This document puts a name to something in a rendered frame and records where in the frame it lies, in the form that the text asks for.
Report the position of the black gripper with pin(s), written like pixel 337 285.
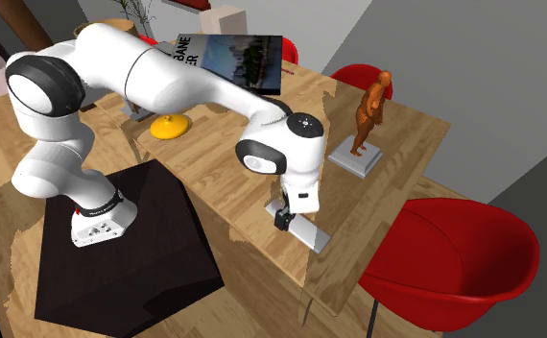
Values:
pixel 283 217

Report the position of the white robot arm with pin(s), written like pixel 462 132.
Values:
pixel 170 79

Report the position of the flat silver remote control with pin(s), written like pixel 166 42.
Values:
pixel 308 233

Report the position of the wooden table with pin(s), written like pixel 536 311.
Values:
pixel 217 159

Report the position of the orange figure on grey base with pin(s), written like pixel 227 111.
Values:
pixel 371 110

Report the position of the yellow domed lid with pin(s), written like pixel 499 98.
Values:
pixel 169 126

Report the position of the red pen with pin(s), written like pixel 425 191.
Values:
pixel 287 70

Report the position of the dark robot stand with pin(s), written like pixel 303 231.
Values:
pixel 128 271

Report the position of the book with landscape cover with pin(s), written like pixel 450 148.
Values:
pixel 240 58

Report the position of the large red shell chair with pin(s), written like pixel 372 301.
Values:
pixel 451 267

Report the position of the grey flat base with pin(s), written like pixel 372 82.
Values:
pixel 135 113

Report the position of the white box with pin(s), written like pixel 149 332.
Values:
pixel 222 21

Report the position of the plant in wooden pot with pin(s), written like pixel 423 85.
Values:
pixel 114 24

